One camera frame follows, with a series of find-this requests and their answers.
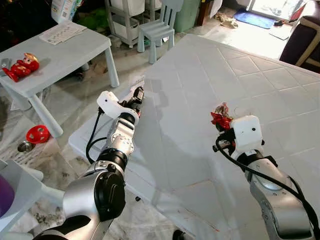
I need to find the red wrapper trash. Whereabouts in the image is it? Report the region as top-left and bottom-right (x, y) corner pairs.
(210, 102), (234, 131)

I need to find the white paper trash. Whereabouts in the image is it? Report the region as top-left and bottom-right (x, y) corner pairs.
(128, 75), (147, 94)

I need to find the green plastic bin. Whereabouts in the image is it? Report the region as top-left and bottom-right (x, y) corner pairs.
(173, 0), (202, 34)

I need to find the light blue child chair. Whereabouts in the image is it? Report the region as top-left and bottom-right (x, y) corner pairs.
(137, 0), (185, 65)

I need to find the white shelf cart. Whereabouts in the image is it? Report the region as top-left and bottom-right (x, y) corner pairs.
(104, 0), (151, 49)

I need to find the green plastic toy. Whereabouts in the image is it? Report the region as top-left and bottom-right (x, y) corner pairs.
(79, 10), (109, 32)

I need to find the small white plastic table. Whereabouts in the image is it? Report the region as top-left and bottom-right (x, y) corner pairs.
(0, 20), (121, 139)

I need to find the white printed paper sheet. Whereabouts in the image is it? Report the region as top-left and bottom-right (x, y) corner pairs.
(39, 22), (87, 46)

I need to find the red perforated toy ball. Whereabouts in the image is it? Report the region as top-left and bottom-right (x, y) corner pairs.
(26, 124), (51, 145)

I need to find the beige plush toy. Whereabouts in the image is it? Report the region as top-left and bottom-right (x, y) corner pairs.
(214, 12), (240, 30)

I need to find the white printed carton box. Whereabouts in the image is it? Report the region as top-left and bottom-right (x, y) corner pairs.
(51, 0), (84, 25)

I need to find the white flat floor paper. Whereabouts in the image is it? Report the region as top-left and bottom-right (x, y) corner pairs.
(269, 22), (297, 41)

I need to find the blue floor mat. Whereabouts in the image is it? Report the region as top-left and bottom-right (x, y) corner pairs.
(233, 9), (277, 30)

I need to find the small metal bowl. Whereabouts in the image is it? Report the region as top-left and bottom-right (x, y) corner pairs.
(17, 140), (36, 154)

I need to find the dark purple sofa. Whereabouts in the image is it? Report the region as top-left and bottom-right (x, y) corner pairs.
(278, 2), (320, 72)

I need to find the red and gold toy figure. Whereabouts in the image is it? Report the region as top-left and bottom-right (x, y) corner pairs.
(2, 52), (41, 83)

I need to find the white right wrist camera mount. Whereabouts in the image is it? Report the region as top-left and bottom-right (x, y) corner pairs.
(230, 115), (264, 154)

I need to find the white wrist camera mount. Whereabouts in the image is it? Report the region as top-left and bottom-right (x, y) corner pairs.
(230, 115), (264, 154)
(96, 91), (127, 119)

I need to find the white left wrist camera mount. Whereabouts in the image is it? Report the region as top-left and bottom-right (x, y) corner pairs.
(96, 91), (127, 119)

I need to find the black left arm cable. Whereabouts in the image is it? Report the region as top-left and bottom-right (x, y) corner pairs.
(85, 107), (109, 164)

